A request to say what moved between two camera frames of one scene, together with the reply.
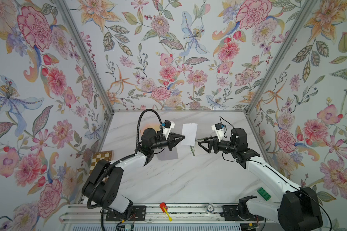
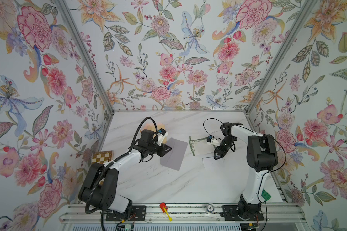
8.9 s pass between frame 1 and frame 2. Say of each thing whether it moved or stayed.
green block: stayed
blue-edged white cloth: moved
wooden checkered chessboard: stayed
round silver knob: stayed
